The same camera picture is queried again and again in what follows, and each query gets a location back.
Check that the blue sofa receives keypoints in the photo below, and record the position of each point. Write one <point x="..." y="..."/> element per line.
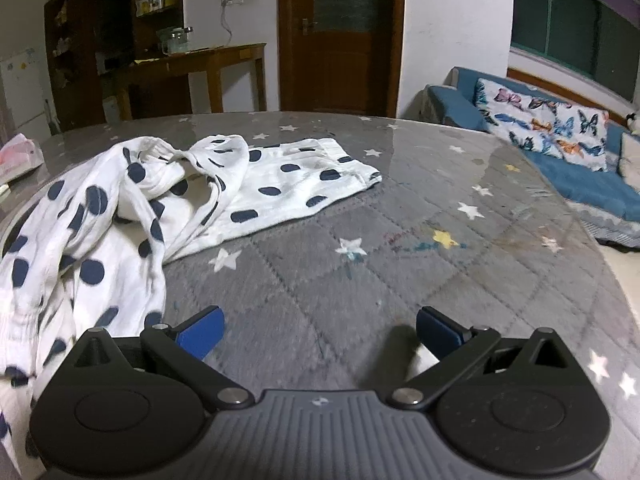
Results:
<point x="575" y="180"/>

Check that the beige pillow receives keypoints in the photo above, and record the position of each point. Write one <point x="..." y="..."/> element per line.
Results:
<point x="631" y="160"/>

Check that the white refrigerator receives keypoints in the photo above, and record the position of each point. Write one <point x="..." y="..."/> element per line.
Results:
<point x="22" y="90"/>

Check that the white polka-dot pants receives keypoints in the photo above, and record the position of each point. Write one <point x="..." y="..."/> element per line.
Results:
<point x="280" y="180"/>

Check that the grey star-print table cover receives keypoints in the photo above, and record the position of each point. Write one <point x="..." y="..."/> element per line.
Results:
<point x="320" y="270"/>

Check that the pink tissue pack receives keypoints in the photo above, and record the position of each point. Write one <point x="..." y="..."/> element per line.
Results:
<point x="17" y="157"/>

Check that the brown wooden door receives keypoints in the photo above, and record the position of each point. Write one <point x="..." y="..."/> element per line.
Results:
<point x="340" y="60"/>

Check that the glass jar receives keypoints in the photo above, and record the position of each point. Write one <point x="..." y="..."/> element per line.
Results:
<point x="176" y="42"/>

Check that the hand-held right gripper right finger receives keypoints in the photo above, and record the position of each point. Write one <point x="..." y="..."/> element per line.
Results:
<point x="440" y="329"/>

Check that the wooden side table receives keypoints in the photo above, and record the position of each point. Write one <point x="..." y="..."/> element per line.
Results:
<point x="210" y="57"/>

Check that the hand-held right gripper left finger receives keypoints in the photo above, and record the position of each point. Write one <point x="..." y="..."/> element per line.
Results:
<point x="202" y="332"/>

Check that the dark wooden shelf cabinet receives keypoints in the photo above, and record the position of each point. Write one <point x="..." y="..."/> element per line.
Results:
<point x="85" y="35"/>

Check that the butterfly-print pillow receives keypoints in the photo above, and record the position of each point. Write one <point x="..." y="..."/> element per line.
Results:
<point x="545" y="125"/>

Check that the black and white plush toy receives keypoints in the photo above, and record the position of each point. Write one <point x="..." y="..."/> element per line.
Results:
<point x="634" y="122"/>

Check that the green-framed window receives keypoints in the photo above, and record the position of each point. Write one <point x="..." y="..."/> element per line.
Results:
<point x="575" y="20"/>

